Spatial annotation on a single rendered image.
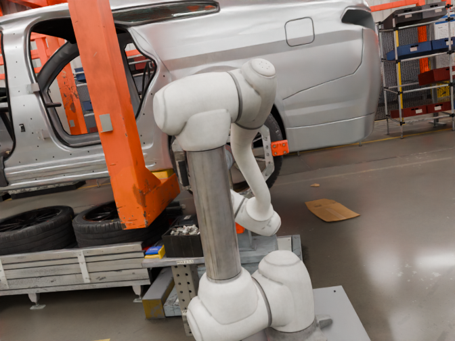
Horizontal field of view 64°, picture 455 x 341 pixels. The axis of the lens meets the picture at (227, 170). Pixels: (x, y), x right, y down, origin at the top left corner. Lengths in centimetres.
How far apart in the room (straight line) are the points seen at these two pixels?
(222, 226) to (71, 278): 179
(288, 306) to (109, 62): 150
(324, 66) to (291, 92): 25
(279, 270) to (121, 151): 125
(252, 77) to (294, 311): 69
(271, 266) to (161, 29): 182
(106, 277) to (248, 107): 181
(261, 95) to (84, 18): 139
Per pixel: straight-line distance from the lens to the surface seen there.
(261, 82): 91
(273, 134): 205
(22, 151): 312
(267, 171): 200
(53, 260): 266
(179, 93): 86
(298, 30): 240
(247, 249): 230
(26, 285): 286
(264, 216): 134
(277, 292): 112
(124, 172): 211
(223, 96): 88
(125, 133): 206
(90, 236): 259
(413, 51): 661
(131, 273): 243
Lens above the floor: 119
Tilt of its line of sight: 12 degrees down
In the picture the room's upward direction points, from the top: 10 degrees counter-clockwise
